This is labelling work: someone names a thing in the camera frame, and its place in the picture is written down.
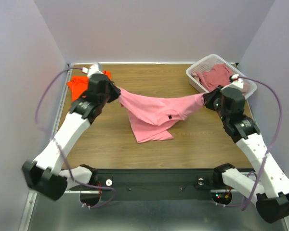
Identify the bright pink t shirt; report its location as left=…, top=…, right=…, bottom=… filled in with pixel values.
left=118, top=88, right=204, bottom=143

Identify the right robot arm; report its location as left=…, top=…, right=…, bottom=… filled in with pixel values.
left=203, top=87, right=289, bottom=223

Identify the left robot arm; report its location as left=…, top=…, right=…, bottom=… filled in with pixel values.
left=22, top=71, right=120, bottom=201

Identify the folded orange t shirt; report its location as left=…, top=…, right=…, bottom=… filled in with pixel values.
left=66, top=72, right=111, bottom=103

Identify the dusty rose t shirt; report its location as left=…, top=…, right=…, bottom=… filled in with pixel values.
left=192, top=64, right=233, bottom=91

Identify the white plastic basket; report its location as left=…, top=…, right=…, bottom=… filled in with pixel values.
left=186, top=54, right=245, bottom=93

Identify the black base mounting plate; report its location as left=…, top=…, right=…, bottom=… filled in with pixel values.
left=69, top=168, right=246, bottom=202

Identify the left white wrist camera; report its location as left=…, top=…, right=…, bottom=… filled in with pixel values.
left=87, top=62, right=103, bottom=78

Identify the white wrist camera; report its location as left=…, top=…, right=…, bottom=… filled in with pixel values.
left=228, top=74, right=244, bottom=90
left=87, top=62, right=103, bottom=78

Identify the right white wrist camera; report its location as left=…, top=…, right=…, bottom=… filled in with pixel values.
left=228, top=74, right=244, bottom=90

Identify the aluminium frame rail left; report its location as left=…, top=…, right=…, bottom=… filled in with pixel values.
left=19, top=63, right=75, bottom=231

